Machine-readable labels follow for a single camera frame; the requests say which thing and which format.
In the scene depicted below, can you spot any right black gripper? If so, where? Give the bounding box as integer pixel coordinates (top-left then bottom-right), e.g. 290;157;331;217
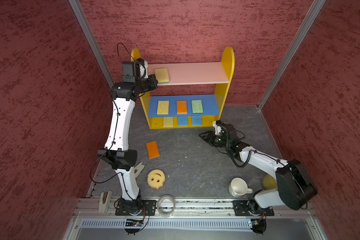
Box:
198;130;230;148

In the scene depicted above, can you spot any light green sponge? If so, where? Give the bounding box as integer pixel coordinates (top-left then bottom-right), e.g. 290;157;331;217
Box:
191;100;204;114

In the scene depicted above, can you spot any orange sponge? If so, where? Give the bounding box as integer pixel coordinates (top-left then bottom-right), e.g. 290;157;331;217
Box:
146;141;160;159
177;100;188;115

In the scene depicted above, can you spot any yellow smiley face sponge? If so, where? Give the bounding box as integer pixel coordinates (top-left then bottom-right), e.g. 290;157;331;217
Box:
147;169;166;190

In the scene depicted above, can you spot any green scrub sponge dark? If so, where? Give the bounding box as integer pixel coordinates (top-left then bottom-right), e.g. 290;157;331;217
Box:
155;68;170;84

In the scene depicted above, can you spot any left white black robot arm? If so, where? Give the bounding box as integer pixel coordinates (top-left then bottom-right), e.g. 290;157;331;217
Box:
97;58;158;214

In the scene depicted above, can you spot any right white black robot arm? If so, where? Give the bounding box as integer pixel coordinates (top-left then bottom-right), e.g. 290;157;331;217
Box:
199;121;318;216

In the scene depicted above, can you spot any blue lower shelf board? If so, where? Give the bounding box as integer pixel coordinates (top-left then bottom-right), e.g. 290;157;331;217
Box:
148;95;220;118

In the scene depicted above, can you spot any pink upper shelf board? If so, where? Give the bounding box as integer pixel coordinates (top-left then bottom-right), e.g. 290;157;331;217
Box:
148;62;235;86

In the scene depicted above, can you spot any yellow shelf unit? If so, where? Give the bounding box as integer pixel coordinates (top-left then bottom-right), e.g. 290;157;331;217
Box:
140;47;235;129

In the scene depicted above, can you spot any white ceramic mug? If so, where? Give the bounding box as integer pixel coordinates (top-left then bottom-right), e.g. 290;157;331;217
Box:
229;178;254;198

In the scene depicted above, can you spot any yellow cup with pens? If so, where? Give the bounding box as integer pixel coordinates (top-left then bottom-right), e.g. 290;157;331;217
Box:
263;174;278;190

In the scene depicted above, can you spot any grey stapler on table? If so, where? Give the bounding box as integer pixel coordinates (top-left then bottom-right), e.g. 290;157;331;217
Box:
134;163;145;178

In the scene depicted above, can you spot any clear tape roll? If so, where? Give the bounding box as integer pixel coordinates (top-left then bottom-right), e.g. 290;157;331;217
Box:
157;195;176;218

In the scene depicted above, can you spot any beige stapler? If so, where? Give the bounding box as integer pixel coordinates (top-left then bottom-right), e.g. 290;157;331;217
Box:
99;191;113;214

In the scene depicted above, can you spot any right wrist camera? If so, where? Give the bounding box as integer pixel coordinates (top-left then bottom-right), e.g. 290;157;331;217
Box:
213;120;222;136

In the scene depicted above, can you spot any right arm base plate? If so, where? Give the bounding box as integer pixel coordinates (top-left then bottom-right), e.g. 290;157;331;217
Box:
233;200;275;217

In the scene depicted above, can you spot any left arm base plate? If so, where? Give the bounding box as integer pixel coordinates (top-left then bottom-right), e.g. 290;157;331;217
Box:
115;199;157;217

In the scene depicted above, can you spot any aluminium rail front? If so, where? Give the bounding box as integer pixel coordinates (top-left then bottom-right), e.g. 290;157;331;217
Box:
73;198;317;219

